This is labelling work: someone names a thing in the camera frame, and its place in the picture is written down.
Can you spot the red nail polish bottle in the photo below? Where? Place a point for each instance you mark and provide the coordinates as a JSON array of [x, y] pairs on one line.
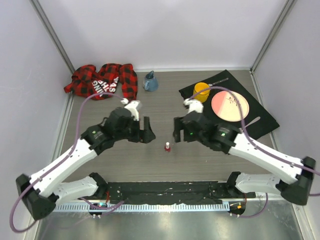
[[167, 147]]

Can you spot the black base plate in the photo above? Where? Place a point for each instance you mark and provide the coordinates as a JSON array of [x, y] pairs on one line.
[[169, 193]]

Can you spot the dark handled knife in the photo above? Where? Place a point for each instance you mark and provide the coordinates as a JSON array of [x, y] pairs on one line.
[[218, 82]]

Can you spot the silver fork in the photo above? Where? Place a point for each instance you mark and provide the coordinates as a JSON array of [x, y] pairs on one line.
[[250, 123]]

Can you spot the blue ceramic jug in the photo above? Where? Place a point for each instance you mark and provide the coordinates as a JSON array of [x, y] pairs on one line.
[[150, 83]]

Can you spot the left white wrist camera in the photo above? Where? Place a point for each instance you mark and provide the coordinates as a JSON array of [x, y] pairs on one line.
[[133, 106]]

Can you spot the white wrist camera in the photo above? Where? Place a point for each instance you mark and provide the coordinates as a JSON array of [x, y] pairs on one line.
[[193, 105], [133, 106]]

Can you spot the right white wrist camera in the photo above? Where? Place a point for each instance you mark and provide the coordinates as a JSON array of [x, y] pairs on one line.
[[193, 105]]

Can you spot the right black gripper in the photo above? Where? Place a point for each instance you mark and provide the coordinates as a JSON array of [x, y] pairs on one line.
[[179, 125]]

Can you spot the pink cream plate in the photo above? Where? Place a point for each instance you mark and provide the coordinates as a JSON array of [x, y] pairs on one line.
[[225, 106]]

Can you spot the red black plaid shirt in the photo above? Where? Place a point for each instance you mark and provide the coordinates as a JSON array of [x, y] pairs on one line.
[[86, 81]]

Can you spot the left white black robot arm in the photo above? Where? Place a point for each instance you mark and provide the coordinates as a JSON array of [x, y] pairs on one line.
[[44, 190]]

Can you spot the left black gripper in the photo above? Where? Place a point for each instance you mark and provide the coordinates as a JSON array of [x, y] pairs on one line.
[[146, 135]]

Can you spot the yellow mug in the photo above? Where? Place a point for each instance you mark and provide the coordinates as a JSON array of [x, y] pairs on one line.
[[201, 91]]

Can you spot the black placemat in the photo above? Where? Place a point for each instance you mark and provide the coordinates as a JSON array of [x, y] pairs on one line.
[[267, 122]]

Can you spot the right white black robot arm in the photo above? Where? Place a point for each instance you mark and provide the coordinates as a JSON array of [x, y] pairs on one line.
[[290, 177]]

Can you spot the white cable duct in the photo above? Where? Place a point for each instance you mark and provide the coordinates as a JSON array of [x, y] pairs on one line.
[[84, 207]]

